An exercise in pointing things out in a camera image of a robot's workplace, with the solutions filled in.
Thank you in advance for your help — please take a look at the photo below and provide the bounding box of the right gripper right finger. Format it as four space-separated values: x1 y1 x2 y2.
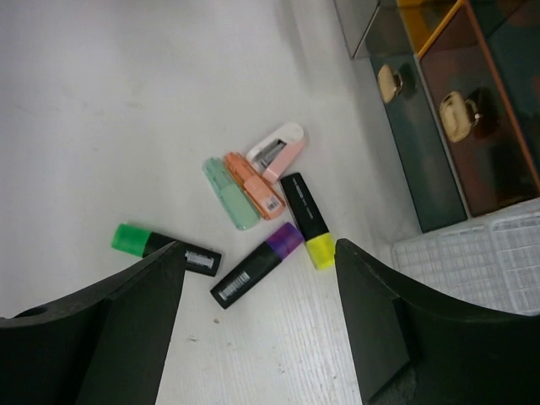
335 239 539 404

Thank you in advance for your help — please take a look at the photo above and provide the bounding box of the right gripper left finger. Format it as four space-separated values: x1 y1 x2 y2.
1 242 185 404

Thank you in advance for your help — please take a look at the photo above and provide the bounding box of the green cap black highlighter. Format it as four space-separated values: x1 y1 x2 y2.
110 223 224 278

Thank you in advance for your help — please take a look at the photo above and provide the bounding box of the yellow cap black highlighter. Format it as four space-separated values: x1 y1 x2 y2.
280 172 335 270

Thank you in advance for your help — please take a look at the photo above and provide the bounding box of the purple cap black highlighter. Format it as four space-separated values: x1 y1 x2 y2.
210 222 304 310

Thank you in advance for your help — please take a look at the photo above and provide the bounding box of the mint pastel highlighter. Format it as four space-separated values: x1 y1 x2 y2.
202 158 260 230

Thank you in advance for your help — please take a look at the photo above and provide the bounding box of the orange pastel highlighter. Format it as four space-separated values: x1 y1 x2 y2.
224 153 286 220

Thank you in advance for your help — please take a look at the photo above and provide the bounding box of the teal bottom drawer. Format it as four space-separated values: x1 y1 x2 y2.
370 54 467 233

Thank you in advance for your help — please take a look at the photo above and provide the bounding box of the teal drawer organizer box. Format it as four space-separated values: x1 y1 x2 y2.
397 1 539 149

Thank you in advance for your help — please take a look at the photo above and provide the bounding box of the white wire file rack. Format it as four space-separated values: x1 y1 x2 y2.
391 199 539 316

